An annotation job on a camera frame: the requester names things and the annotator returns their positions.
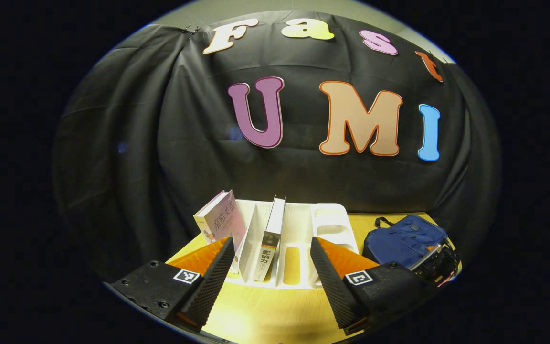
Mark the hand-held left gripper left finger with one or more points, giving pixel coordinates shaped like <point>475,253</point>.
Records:
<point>213,277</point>

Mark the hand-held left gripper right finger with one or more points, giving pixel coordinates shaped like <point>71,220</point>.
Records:
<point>332,286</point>

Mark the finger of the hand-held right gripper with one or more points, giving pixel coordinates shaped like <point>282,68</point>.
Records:
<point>428,258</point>

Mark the blue schoolbag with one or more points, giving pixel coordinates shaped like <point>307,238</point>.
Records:
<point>399,241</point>

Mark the pink book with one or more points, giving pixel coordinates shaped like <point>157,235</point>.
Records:
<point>222,220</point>

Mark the white plastic bookshelf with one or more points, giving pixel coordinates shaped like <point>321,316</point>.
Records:
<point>303,224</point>

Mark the white and black book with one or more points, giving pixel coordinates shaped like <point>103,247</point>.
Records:
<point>271,234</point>

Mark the black backdrop cloth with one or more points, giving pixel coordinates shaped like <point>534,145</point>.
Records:
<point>208,157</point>

